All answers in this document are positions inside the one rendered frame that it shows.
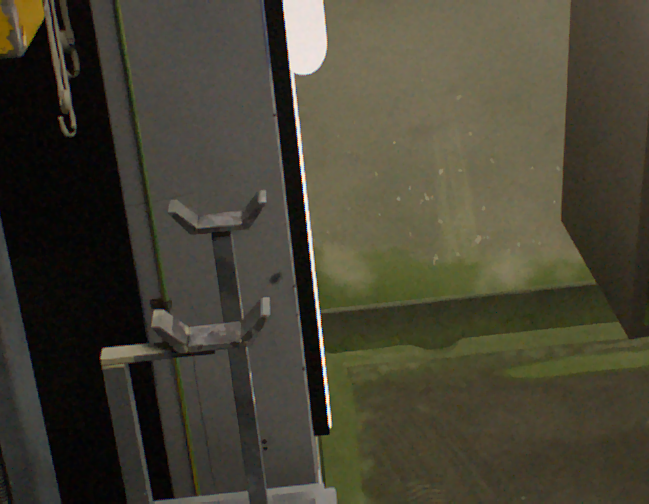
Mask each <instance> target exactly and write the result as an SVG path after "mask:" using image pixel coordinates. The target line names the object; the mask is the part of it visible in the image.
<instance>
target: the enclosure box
mask: <svg viewBox="0 0 649 504"><path fill-rule="evenodd" d="M561 222H562V223H563V225H564V227H565V229H566V230H567V232H568V234H569V236H570V237H571V240H572V242H573V244H574V245H575V247H576V249H577V251H578V252H579V254H581V256H582V258H583V259H584V261H585V264H586V265H587V267H588V269H589V271H590V272H591V274H592V276H593V278H594V279H595V281H596V283H597V286H598V287H599V289H600V291H601V293H602V294H604V296H605V298H606V300H607V301H608V303H609V305H610V308H611V309H612V311H613V313H614V314H615V316H616V318H617V320H618V321H619V323H620V325H621V327H622V328H623V331H624V333H625V335H626V336H628V338H629V339H630V340H631V339H637V338H643V337H649V0H571V4H570V27H569V50H568V73H567V95H566V118H565V141H564V164H563V187H562V209H561Z"/></svg>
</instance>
